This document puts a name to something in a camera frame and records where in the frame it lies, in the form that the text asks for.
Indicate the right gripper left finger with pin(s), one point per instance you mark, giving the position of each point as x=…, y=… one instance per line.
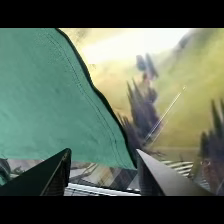
x=46, y=178

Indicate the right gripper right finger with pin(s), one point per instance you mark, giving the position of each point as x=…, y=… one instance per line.
x=160, y=180

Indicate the green garment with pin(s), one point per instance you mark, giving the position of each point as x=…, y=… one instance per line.
x=43, y=93

